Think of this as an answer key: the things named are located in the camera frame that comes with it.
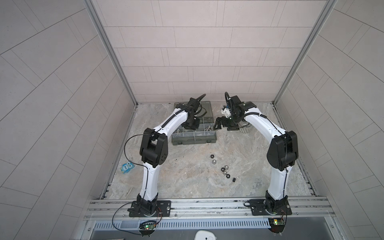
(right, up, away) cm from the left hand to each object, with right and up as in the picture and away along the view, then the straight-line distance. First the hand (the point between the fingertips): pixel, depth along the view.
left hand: (197, 125), depth 93 cm
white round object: (+3, -45, -30) cm, 54 cm away
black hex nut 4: (+20, -29, -13) cm, 37 cm away
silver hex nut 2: (+17, -24, -8) cm, 30 cm away
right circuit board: (+37, -44, -25) cm, 63 cm away
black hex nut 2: (+14, -24, -9) cm, 30 cm away
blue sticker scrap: (-40, -23, -10) cm, 47 cm away
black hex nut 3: (+17, -27, -11) cm, 34 cm away
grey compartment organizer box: (+5, -5, +4) cm, 8 cm away
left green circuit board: (-22, -43, -28) cm, 56 cm away
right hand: (+13, -1, -5) cm, 14 cm away
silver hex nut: (+10, -21, -6) cm, 24 cm away
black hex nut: (+9, -18, -4) cm, 21 cm away
